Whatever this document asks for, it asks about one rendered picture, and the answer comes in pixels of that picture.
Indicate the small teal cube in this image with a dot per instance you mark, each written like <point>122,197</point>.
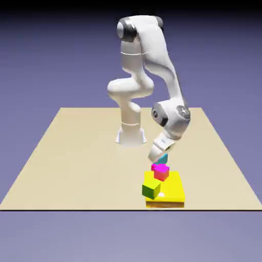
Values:
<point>163,159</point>

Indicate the small green cube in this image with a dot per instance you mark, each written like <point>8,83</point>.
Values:
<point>151,189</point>

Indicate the large yellow box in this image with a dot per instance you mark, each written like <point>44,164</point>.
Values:
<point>172,190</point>

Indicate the small magenta cube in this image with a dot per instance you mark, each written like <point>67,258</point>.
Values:
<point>161,173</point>

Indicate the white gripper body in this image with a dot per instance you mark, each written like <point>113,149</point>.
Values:
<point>156,152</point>

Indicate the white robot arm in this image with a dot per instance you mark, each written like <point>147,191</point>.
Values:
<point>155,61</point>

